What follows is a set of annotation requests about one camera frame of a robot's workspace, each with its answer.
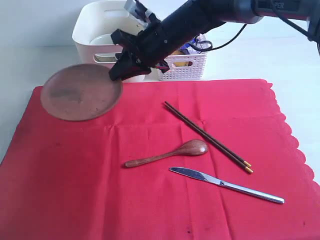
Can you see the cream plastic bin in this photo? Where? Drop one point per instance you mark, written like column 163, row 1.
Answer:
column 99, row 18

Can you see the brown wooden spoon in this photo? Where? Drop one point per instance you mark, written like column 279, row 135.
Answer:
column 194, row 147

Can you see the brown wooden plate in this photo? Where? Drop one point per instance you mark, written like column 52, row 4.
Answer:
column 80, row 92

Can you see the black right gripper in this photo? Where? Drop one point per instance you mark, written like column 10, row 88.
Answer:
column 145, row 50

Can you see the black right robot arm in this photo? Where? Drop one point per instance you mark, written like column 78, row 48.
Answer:
column 302, row 15

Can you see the silver table knife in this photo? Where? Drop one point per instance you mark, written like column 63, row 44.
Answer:
column 197, row 175

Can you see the blue white milk carton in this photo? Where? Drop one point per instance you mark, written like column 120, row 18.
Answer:
column 197, row 45

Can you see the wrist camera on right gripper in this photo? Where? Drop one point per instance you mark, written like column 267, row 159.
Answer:
column 141, row 13

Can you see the red tablecloth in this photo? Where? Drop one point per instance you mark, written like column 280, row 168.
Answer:
column 64, row 180

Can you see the white perforated plastic basket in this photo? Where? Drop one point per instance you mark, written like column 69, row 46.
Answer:
column 194, row 72

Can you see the yellow lemon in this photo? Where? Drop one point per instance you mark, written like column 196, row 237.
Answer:
column 181, row 64

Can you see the pale green ceramic bowl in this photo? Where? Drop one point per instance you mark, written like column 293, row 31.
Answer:
column 103, row 40

